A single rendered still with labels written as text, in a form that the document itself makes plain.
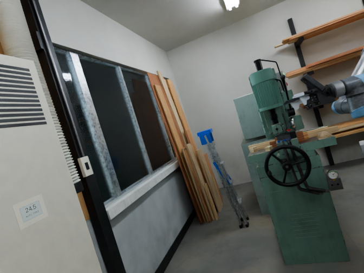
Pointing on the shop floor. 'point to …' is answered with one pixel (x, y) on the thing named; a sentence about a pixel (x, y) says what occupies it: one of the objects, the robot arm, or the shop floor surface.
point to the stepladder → (207, 136)
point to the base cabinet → (305, 220)
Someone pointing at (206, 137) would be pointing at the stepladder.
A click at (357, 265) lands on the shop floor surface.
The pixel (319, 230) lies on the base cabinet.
